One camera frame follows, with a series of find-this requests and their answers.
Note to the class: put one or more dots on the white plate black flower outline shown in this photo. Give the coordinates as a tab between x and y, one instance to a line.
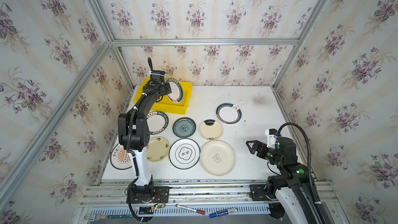
184	154

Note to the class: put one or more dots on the orange sunburst plate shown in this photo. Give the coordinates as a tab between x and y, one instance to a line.
119	158

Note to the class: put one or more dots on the silver fork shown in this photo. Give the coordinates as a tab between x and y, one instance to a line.
96	217

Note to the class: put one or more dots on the yellow plastic bin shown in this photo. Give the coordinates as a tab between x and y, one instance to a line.
169	107

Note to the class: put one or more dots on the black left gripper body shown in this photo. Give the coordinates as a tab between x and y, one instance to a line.
156	78

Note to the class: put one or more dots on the green rim lettered plate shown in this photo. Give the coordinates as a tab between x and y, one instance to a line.
157	122

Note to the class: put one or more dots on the white plate dark green rim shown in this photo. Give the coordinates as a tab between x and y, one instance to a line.
176	95

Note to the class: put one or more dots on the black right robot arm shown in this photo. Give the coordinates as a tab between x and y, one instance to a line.
292	191

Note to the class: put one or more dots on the aluminium rail base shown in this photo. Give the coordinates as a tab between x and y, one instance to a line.
207	195

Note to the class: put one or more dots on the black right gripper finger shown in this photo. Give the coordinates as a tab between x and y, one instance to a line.
259	151
255	145

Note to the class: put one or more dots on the dark blue floral plate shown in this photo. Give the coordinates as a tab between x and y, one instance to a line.
184	127

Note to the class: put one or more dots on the red capped marker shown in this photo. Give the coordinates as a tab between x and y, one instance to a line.
198	211

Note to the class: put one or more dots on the blue marker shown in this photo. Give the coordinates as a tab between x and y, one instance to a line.
223	212

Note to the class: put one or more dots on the large cream plate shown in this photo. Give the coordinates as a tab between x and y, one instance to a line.
217	158

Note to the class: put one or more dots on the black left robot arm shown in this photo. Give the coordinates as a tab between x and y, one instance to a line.
134	135

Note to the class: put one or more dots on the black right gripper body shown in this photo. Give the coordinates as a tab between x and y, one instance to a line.
264	150

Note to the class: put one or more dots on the white plate green striped rim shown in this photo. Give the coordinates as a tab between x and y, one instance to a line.
228	113

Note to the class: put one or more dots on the pale yellow small plate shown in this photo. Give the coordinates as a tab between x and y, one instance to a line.
158	148

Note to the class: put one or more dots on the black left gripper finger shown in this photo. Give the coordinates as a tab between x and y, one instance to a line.
161	96
165	88

